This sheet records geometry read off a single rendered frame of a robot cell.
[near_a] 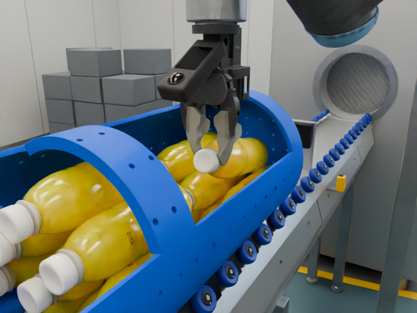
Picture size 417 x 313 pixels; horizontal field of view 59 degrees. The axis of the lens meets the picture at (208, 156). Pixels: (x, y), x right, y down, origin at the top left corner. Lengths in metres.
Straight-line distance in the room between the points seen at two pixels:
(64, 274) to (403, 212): 1.15
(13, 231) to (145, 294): 0.15
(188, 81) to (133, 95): 3.23
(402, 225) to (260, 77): 4.13
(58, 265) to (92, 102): 3.68
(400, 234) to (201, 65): 1.05
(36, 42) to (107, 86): 1.38
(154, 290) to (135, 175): 0.12
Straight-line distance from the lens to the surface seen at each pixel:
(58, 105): 4.37
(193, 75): 0.50
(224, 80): 0.54
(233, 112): 0.55
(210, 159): 0.58
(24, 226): 0.42
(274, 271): 0.81
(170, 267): 0.41
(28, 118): 4.91
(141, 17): 6.03
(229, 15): 0.54
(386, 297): 1.54
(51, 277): 0.42
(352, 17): 0.54
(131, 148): 0.43
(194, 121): 0.59
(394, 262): 1.46
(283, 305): 1.13
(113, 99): 3.87
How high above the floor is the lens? 1.34
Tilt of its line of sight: 18 degrees down
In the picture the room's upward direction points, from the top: straight up
